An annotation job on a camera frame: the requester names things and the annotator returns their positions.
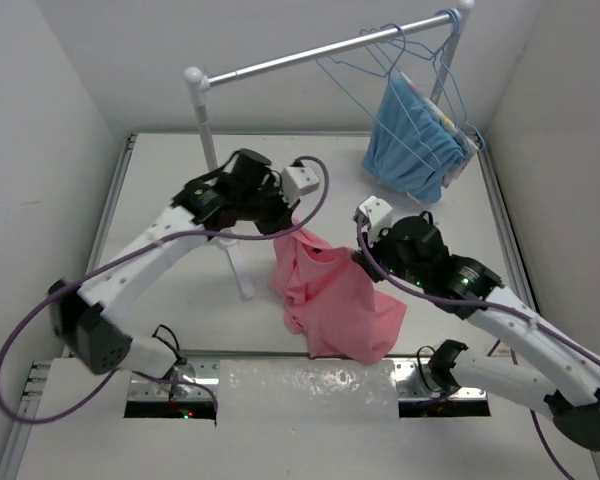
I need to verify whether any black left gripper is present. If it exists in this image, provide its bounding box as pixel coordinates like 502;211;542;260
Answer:
238;176;299;240

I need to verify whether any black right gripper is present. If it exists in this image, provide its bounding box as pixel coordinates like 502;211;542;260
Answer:
354;220;427;287

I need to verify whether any pink t shirt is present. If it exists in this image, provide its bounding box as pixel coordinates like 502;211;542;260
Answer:
271;228;407;365

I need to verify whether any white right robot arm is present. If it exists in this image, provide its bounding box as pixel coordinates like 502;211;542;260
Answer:
354;206;600;452

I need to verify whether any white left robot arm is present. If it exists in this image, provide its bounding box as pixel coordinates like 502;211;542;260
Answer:
48;148;320;378

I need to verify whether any patterned garment on hanger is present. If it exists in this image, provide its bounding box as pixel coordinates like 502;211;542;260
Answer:
400;73;478;188

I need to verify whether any blue t shirt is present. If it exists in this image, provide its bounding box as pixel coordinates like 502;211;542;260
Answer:
362;75;466;204

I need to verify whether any white clothes rack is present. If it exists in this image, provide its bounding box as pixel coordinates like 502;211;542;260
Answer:
183;0;476;301

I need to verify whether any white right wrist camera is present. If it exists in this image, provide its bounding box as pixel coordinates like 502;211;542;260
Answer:
356;196;393;244

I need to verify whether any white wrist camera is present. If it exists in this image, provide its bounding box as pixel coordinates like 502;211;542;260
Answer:
281;166;320;205
356;196;393;244

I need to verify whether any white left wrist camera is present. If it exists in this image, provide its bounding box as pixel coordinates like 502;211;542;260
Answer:
281;166;320;205

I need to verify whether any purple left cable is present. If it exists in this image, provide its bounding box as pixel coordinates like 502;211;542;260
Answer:
0;155;330;425

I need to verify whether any purple cable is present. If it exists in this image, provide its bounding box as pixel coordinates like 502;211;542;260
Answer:
354;214;600;480
0;155;330;425

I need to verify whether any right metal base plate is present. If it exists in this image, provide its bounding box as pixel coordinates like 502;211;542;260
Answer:
392;356;488;402

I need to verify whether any metal base plate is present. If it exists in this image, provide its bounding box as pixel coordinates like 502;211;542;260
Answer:
127;356;220;404
392;356;488;402

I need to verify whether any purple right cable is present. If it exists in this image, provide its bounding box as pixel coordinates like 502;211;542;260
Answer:
354;214;600;480

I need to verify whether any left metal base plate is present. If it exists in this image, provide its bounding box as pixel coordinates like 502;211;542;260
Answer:
127;356;220;404

